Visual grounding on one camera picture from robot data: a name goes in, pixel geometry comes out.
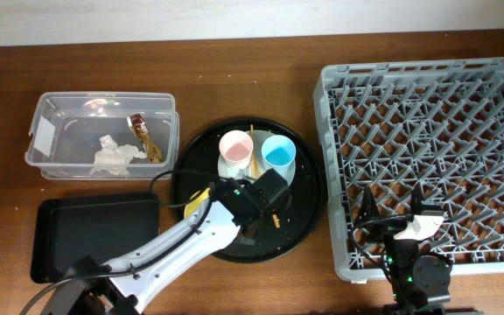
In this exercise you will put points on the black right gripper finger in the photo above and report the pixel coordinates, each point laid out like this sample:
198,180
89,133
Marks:
368,208
419,206

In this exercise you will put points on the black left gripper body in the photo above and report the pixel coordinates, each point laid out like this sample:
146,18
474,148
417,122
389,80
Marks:
255,223

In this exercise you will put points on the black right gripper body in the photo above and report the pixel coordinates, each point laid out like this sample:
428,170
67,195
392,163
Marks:
392,232

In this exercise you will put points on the yellow bowl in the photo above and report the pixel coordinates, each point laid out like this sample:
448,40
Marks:
196,200

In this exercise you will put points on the blue cup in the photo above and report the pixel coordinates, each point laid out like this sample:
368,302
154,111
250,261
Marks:
278,153

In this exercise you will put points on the pink cup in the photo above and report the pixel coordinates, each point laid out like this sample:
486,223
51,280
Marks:
236,147

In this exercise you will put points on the gold snack wrapper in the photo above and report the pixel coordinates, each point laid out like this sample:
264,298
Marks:
140,130

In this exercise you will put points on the white tissue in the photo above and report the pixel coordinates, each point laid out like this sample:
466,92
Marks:
113,158

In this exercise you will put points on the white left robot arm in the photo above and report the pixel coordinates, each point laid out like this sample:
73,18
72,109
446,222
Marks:
128,283

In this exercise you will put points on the grey plastic dishwasher rack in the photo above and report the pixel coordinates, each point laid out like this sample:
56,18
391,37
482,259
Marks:
435,125

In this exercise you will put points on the clear plastic waste bin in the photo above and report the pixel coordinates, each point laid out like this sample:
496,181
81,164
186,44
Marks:
67,127

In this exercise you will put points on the wooden chopstick right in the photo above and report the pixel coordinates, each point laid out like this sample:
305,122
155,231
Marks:
275,221

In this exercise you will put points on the wooden chopstick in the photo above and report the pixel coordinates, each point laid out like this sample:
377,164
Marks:
253,149
275,221

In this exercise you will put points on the light grey plate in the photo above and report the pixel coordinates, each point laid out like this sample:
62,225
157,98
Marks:
224,170

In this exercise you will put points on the wooden chopstick left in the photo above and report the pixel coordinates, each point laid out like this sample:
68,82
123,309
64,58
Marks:
253,149

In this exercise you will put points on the black round serving tray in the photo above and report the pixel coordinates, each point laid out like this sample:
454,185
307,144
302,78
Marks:
308,190

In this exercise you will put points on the black rectangular tray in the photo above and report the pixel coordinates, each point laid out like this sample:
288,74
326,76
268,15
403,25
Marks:
101,227

